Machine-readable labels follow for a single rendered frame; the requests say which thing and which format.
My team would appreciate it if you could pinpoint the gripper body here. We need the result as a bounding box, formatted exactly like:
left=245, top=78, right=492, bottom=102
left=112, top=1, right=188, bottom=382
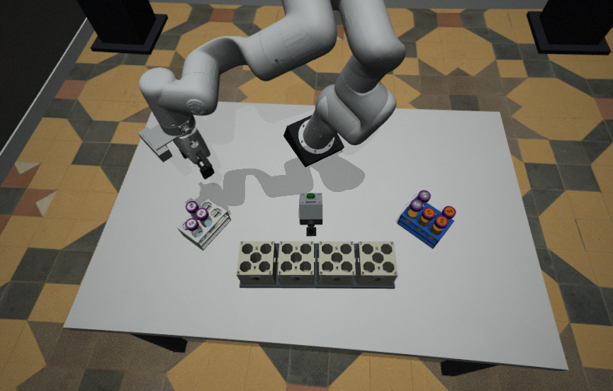
left=173, top=120, right=210, bottom=164

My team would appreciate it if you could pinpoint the blue tube rack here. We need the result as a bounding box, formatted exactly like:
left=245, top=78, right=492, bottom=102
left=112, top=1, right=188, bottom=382
left=398, top=203, right=454, bottom=249

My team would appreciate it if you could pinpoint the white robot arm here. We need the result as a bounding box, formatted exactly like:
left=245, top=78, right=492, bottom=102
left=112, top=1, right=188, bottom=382
left=138, top=0, right=406, bottom=162

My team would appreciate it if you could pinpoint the beige bucket adapter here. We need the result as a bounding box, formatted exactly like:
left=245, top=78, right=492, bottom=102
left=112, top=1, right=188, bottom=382
left=317, top=242, right=356, bottom=285
left=236, top=242, right=278, bottom=285
left=278, top=242, right=315, bottom=285
left=356, top=242, right=398, bottom=285

